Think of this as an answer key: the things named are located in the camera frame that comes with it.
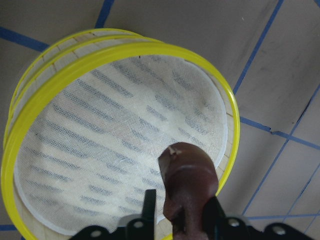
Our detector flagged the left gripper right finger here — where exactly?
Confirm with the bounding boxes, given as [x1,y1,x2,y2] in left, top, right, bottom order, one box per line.
[203,197,308,240]

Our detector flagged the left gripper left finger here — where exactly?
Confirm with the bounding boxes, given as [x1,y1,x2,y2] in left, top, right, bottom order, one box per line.
[72,189,156,240]

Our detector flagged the brown bun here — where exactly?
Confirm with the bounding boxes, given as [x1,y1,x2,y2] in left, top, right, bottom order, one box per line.
[158,142,219,240]

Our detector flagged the yellow steamer layer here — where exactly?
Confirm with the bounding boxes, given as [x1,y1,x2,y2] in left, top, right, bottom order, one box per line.
[3,28,140,142]
[1,35,240,240]

